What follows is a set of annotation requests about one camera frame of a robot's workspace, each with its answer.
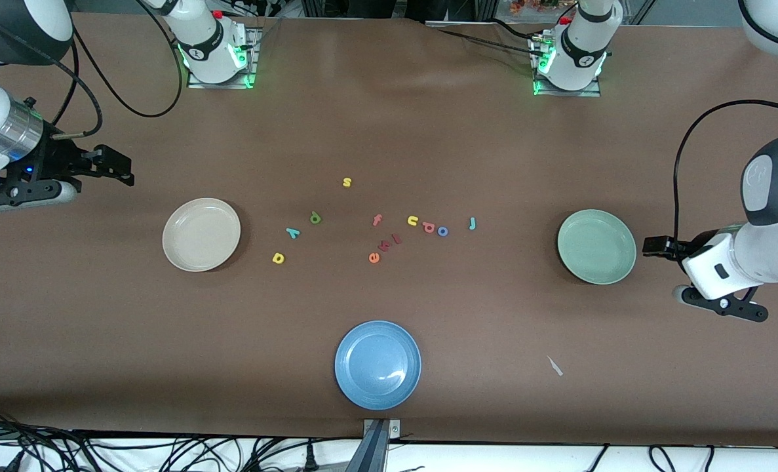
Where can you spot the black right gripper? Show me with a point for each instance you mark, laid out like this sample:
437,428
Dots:
56,159

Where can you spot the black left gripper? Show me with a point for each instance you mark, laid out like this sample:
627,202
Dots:
685,249

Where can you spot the green round plate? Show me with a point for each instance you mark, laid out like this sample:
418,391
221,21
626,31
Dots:
596,246

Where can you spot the beige round plate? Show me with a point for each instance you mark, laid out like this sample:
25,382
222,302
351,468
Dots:
201,235

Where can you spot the white paper scrap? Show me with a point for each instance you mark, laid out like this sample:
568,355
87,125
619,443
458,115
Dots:
554,366

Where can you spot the brown table cover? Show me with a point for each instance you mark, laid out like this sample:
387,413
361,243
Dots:
100,328

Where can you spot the orange floral object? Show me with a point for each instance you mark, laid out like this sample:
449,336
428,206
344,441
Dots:
533,5

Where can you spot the blue round plate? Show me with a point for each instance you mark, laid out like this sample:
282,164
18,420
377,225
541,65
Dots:
377,364

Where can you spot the black power plug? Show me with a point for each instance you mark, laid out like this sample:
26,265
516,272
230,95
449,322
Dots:
310,459

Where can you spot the dark stand pole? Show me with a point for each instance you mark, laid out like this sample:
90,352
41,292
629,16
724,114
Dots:
370,452

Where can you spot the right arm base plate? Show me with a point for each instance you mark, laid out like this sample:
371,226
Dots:
192,82

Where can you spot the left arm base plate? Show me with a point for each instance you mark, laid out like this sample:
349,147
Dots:
592,93

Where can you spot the grey metal bracket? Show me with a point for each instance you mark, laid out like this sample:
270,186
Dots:
394,429

